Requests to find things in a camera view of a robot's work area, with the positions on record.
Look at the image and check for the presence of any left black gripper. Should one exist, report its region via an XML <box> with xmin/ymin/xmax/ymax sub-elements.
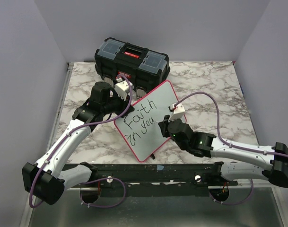
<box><xmin>102</xmin><ymin>90</ymin><xmax>134</xmax><ymax>118</ymax></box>

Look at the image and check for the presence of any pink framed whiteboard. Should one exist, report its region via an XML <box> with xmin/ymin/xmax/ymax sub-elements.
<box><xmin>114</xmin><ymin>80</ymin><xmax>178</xmax><ymax>162</ymax></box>

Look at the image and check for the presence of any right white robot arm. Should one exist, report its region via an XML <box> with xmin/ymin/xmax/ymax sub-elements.
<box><xmin>158</xmin><ymin>115</ymin><xmax>288</xmax><ymax>188</ymax></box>

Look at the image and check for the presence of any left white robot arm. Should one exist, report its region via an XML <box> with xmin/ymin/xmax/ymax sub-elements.
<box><xmin>22</xmin><ymin>80</ymin><xmax>134</xmax><ymax>208</ymax></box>

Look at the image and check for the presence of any blue tape piece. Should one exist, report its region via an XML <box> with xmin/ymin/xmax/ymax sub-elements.
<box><xmin>157</xmin><ymin>165</ymin><xmax>165</xmax><ymax>171</ymax></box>

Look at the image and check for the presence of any black plastic toolbox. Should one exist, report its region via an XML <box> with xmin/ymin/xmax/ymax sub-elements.
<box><xmin>95</xmin><ymin>37</ymin><xmax>170</xmax><ymax>98</ymax></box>

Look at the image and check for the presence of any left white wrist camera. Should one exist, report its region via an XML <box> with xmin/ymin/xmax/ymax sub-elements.
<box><xmin>114</xmin><ymin>77</ymin><xmax>130</xmax><ymax>101</ymax></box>

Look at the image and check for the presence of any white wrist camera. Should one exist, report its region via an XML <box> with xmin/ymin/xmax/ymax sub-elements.
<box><xmin>169</xmin><ymin>103</ymin><xmax>185</xmax><ymax>122</ymax></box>
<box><xmin>114</xmin><ymin>77</ymin><xmax>130</xmax><ymax>101</ymax></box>

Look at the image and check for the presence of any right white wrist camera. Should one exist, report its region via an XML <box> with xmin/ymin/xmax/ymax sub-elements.
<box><xmin>169</xmin><ymin>103</ymin><xmax>185</xmax><ymax>122</ymax></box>

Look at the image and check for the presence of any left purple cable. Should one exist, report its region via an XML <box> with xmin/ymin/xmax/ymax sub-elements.
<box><xmin>28</xmin><ymin>73</ymin><xmax>126</xmax><ymax>209</ymax></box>

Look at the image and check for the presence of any purple cable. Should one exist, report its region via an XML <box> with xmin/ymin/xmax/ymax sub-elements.
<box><xmin>170</xmin><ymin>91</ymin><xmax>288</xmax><ymax>206</ymax></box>
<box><xmin>28</xmin><ymin>73</ymin><xmax>126</xmax><ymax>209</ymax></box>

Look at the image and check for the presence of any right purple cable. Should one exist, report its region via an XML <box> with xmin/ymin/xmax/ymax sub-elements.
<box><xmin>170</xmin><ymin>91</ymin><xmax>288</xmax><ymax>206</ymax></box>

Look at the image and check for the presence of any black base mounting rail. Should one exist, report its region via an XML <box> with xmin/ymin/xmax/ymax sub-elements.
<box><xmin>70</xmin><ymin>161</ymin><xmax>239</xmax><ymax>197</ymax></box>

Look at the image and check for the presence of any aluminium frame rail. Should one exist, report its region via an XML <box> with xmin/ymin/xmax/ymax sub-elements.
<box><xmin>19</xmin><ymin>62</ymin><xmax>74</xmax><ymax>227</ymax></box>

